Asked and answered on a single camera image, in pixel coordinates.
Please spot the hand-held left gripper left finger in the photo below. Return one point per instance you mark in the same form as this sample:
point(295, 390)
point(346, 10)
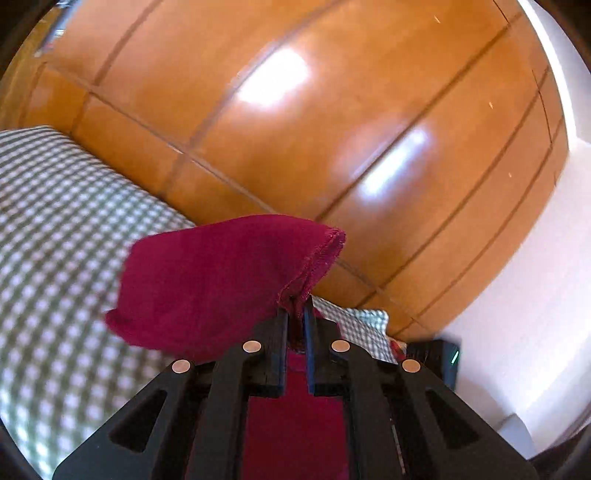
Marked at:
point(280, 355)

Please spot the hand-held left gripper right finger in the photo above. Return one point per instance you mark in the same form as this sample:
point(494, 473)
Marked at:
point(310, 355)

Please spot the dark red cloth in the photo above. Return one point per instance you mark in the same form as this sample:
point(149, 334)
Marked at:
point(207, 286)

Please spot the wooden panelled headboard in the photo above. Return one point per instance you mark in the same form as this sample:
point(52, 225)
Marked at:
point(323, 115)

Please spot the green checked bed sheet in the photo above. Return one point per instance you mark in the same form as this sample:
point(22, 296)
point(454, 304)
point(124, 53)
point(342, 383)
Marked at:
point(55, 230)

